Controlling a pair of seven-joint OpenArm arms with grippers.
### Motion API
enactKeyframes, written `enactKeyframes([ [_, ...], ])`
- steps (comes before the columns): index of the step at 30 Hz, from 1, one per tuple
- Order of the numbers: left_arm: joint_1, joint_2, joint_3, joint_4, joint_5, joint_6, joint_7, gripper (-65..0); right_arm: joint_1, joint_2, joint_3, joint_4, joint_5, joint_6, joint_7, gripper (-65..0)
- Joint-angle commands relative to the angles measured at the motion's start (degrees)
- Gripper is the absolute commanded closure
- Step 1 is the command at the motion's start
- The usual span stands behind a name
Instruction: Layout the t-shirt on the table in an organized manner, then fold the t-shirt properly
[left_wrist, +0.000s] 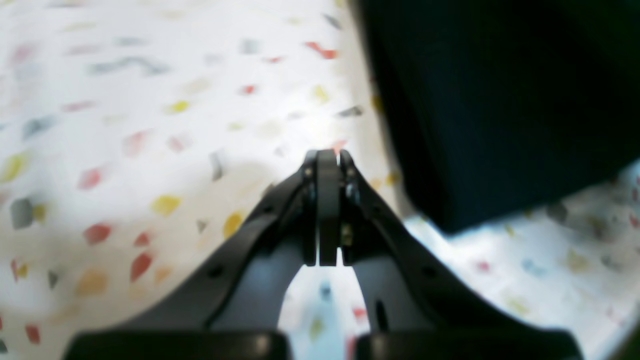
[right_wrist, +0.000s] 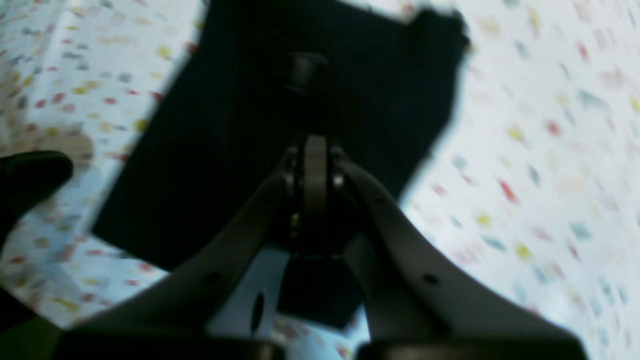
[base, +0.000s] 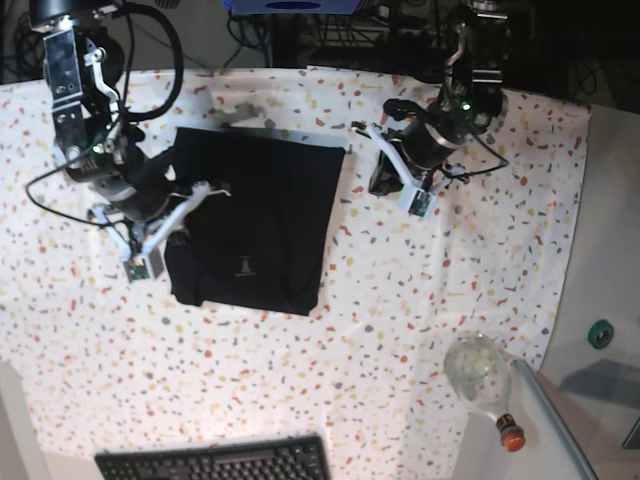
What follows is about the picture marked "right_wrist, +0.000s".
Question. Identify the black t-shirt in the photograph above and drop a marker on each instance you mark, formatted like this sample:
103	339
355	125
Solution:
267	75

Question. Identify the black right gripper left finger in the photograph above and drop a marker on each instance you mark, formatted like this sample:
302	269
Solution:
221	303

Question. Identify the terrazzo patterned tablecloth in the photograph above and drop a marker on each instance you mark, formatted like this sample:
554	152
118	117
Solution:
534	190

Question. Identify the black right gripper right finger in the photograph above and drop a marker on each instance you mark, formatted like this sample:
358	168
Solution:
418	304

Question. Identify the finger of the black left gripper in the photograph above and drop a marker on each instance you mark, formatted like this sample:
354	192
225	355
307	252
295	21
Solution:
27	179

